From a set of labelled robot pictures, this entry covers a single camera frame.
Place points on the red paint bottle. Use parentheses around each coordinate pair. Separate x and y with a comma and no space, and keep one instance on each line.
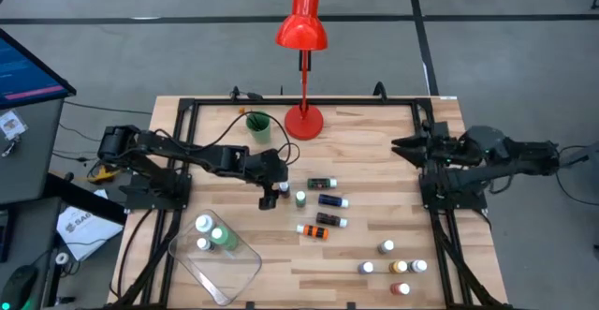
(400,289)

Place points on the pale grey paint bottle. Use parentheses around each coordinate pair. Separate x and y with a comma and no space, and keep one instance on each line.
(417,266)

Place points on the purple paint bottle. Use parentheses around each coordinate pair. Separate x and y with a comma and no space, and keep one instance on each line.
(365,267)

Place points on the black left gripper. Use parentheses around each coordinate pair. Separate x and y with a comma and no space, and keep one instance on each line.
(269,169)

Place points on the white paper booklet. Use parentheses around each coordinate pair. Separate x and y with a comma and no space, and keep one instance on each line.
(89,230)

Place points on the large white paint bottle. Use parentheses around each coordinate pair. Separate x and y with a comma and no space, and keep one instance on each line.
(204,222)

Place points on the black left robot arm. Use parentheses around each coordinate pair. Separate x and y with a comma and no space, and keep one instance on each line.
(187,153)

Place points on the orange-tipped paintbrush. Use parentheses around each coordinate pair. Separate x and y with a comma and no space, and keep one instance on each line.
(242,111)

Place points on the yellow paint bottle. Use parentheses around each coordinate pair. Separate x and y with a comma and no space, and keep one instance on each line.
(398,266)

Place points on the small clear plastic bag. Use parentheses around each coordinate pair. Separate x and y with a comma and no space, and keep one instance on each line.
(11,125)

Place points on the orange paint bottle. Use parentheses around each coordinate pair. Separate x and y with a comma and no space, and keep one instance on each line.
(312,231)

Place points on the clear plastic tray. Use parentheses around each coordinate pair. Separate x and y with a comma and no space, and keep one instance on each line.
(234,277)

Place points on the green cup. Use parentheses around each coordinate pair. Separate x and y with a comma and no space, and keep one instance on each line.
(258,134)

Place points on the white paint bottle black label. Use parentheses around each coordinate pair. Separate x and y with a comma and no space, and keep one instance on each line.
(204,244)

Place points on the white tape roll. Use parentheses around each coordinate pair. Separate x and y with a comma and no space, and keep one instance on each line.
(62,257)

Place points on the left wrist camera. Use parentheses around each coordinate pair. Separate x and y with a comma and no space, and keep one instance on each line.
(268,201)

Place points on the dark brown paint bottle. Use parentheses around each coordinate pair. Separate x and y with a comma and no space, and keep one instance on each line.
(284,190)

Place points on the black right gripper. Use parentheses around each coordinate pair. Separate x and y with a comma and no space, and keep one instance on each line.
(444,153)

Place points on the red desk lamp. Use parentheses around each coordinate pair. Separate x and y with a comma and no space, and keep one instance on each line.
(302,29)

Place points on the black computer mouse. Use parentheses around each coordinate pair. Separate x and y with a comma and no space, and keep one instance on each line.
(18,286)

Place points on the black desk beam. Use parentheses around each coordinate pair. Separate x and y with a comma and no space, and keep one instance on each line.
(84,202)

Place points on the grey desk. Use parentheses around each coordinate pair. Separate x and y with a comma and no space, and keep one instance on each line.
(28,160)

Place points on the large green paint bottle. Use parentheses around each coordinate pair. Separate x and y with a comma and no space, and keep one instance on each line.
(221,236)

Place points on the dark blue paint bottle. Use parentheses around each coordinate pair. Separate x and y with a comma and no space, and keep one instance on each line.
(333,201)

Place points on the computer monitor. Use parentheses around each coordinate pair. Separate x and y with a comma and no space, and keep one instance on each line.
(23,76)

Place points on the dark green paint bottle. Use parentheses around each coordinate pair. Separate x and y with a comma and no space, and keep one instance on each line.
(322,183)

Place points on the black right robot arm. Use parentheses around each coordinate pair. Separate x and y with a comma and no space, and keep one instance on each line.
(515,157)

